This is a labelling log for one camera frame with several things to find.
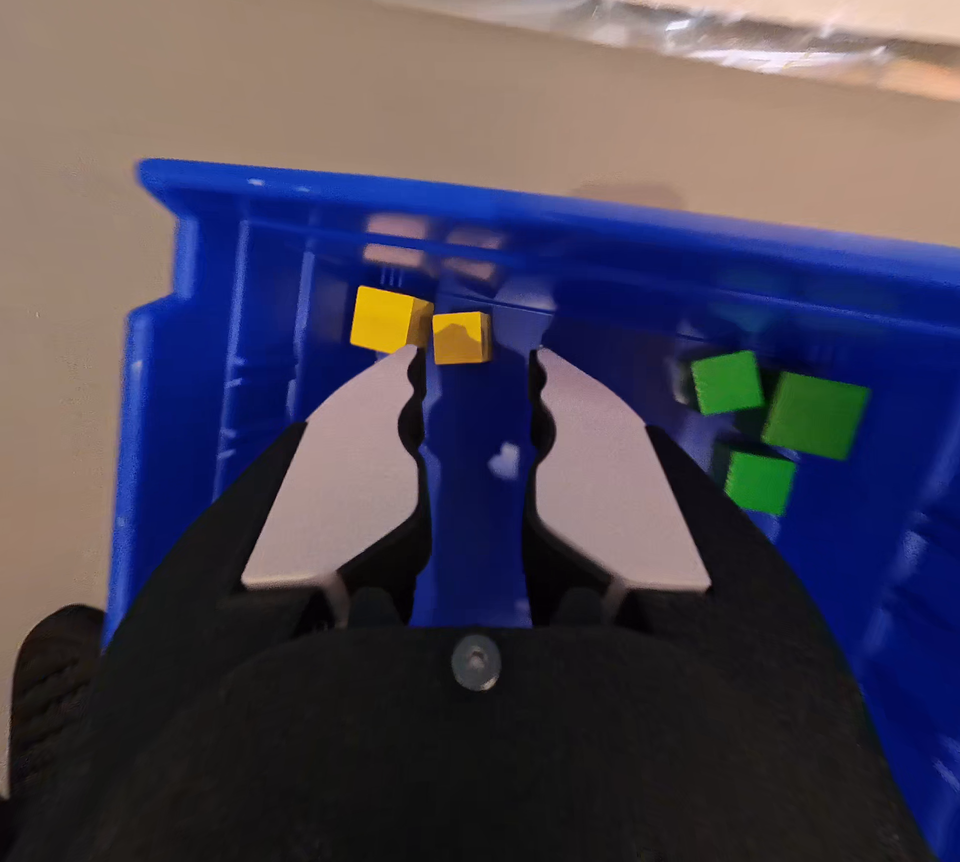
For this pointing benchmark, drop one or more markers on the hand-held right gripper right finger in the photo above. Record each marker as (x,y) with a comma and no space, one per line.
(615,502)

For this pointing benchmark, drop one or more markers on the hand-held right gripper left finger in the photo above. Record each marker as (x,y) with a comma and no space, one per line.
(337,502)

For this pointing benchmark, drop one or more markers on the green wooden cube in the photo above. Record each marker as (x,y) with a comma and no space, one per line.
(759,481)
(816,416)
(726,382)

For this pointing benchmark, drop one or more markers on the yellow wooden cube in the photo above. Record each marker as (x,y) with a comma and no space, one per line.
(382,318)
(461,341)

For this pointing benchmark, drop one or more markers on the blue plastic bin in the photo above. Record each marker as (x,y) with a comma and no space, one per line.
(600,262)

